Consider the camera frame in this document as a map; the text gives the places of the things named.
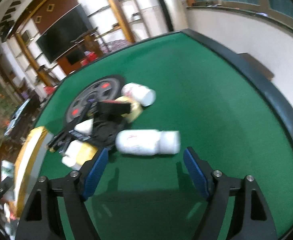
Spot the white power adapter plug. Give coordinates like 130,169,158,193
74,119,94,135

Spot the white bottle yellow cap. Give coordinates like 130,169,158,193
115,129,181,156

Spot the small white pill bottle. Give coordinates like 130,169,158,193
121,83,156,107

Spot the gold-rimmed storage box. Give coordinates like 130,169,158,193
14,126,53,218

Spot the round grey control panel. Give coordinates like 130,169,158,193
63,75,126,126

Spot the brown wooden side table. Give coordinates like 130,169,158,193
238,53,275,81

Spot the red plastic bag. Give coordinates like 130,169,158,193
80,51,98,67

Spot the wooden tv cabinet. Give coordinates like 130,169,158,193
56,43,105,77

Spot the black flat television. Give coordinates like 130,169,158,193
36,4,93,63

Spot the dark wooden chair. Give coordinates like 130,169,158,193
71,27,111,57

